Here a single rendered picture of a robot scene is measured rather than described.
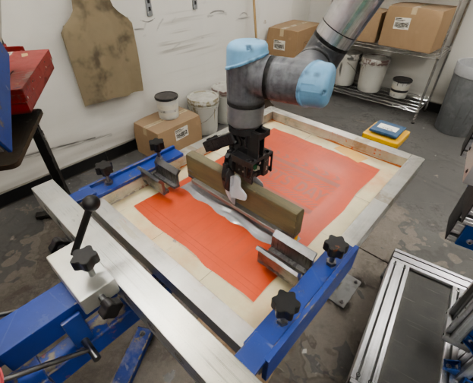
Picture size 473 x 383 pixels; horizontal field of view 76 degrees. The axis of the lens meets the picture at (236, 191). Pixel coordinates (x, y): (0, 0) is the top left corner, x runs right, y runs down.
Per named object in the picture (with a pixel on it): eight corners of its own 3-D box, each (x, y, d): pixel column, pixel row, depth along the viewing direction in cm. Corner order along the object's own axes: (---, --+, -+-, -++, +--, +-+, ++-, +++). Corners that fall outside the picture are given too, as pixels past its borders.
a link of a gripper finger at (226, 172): (224, 193, 69) (228, 159, 65) (219, 191, 70) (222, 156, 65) (238, 187, 72) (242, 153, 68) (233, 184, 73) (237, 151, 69)
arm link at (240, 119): (218, 102, 59) (246, 92, 64) (219, 125, 62) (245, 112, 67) (247, 114, 55) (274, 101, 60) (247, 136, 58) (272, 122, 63)
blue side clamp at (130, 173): (175, 163, 98) (172, 144, 93) (185, 169, 95) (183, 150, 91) (86, 209, 80) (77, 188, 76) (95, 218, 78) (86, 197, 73)
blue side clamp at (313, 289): (330, 255, 68) (337, 234, 64) (351, 268, 65) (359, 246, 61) (242, 359, 51) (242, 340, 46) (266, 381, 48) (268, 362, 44)
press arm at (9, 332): (102, 276, 58) (94, 260, 55) (118, 295, 55) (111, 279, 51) (0, 344, 48) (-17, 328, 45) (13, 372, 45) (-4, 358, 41)
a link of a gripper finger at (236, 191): (240, 216, 70) (245, 182, 65) (222, 205, 73) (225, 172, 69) (248, 212, 72) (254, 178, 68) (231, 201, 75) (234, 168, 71)
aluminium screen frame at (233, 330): (269, 114, 124) (270, 106, 122) (420, 169, 93) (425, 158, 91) (85, 208, 79) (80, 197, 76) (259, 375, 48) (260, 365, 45)
